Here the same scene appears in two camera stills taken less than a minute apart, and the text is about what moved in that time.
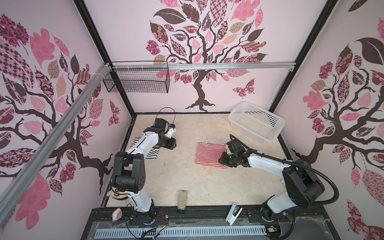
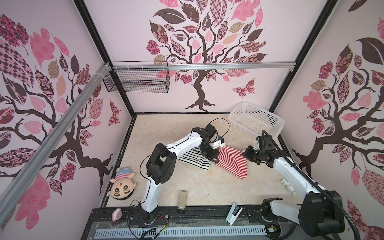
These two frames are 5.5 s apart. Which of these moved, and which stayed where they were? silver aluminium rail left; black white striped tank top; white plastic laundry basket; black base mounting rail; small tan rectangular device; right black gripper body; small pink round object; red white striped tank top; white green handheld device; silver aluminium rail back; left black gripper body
Moved: red white striped tank top; left black gripper body; right black gripper body; black white striped tank top
Stayed: white green handheld device; silver aluminium rail left; black base mounting rail; small tan rectangular device; white plastic laundry basket; silver aluminium rail back; small pink round object
